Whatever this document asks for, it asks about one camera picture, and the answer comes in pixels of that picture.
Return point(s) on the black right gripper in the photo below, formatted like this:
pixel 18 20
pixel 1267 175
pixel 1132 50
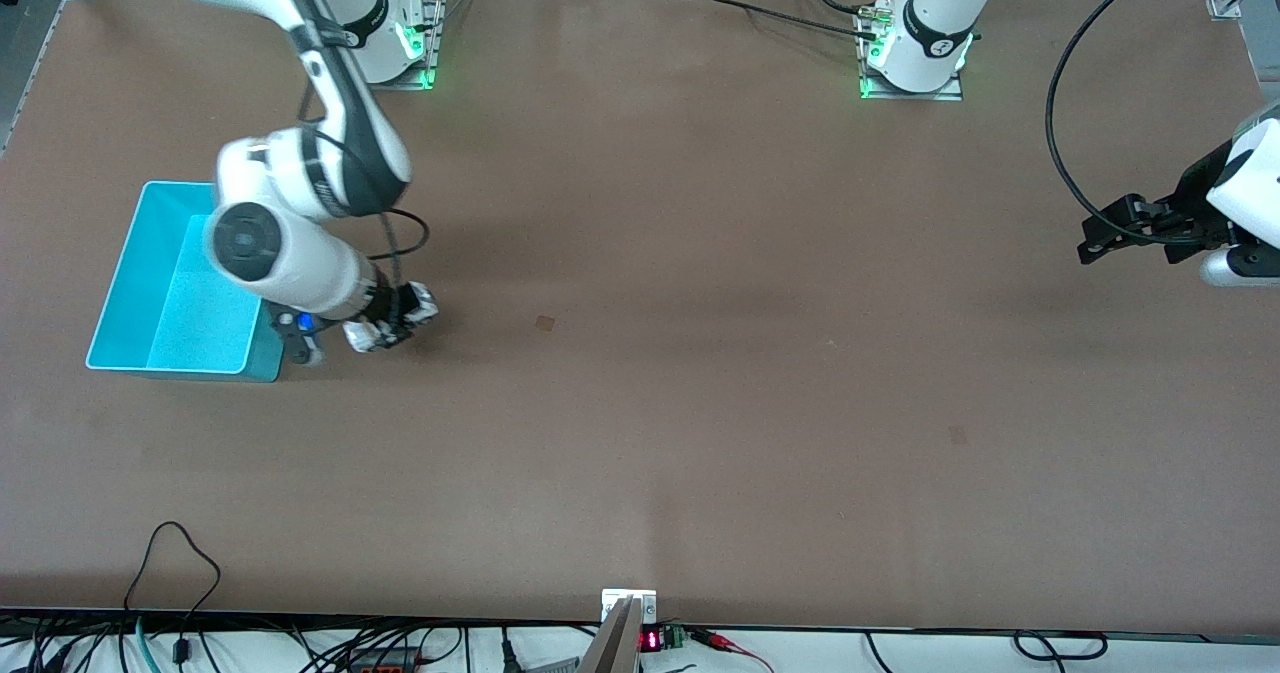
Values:
pixel 385 304

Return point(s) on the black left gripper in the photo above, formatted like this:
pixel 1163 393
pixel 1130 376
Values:
pixel 1189 200

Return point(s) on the white jeep toy black roof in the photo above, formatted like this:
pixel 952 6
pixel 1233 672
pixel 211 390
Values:
pixel 360 336

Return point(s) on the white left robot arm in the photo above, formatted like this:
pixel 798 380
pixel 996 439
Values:
pixel 930 23

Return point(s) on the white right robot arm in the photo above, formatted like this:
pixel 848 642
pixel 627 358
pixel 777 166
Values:
pixel 300 273

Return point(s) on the turquoise plastic bin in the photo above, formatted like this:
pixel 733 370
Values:
pixel 170 313

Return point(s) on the grey power strip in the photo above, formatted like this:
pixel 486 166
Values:
pixel 385 665

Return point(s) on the red digit display module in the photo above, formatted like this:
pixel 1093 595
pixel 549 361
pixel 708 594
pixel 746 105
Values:
pixel 652 640

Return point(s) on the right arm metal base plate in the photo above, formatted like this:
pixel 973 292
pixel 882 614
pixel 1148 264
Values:
pixel 410 84

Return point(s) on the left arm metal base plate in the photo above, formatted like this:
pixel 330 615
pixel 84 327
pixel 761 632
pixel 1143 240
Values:
pixel 940 96

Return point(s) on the silver camera mount bracket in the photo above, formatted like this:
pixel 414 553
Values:
pixel 615 643

